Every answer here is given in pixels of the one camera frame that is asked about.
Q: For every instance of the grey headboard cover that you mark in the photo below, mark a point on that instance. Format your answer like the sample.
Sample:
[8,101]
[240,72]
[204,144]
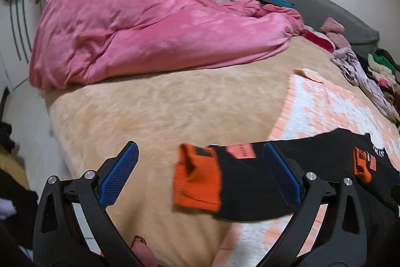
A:
[362,38]

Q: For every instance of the beige plush bedspread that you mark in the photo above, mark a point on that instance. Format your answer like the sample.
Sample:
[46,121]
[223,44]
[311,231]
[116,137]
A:
[222,106]

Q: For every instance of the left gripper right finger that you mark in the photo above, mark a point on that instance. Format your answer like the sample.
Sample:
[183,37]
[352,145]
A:
[327,227]

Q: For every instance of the left hand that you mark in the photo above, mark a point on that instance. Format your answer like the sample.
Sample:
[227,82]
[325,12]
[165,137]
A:
[143,252]

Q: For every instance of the orange white tufted blanket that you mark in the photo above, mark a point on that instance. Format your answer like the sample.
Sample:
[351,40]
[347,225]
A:
[313,105]

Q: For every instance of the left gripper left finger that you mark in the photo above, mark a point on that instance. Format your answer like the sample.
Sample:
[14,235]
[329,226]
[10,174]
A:
[58,239]

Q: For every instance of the black sweater with orange cuffs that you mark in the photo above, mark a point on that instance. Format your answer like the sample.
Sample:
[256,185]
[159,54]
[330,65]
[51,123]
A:
[234,183]

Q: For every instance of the stack of folded clothes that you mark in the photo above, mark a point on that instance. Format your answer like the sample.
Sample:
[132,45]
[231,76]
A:
[382,87]

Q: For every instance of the lilac crumpled garment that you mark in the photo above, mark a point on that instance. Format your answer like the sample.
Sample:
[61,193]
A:
[347,61]

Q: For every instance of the pink duvet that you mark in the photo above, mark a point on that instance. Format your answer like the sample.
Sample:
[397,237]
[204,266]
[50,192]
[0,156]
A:
[81,42]

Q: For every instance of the red garment near headboard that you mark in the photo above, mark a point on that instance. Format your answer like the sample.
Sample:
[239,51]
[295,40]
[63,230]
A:
[318,39]

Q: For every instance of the pink knitted hat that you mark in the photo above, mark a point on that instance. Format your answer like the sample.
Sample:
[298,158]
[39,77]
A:
[335,32]

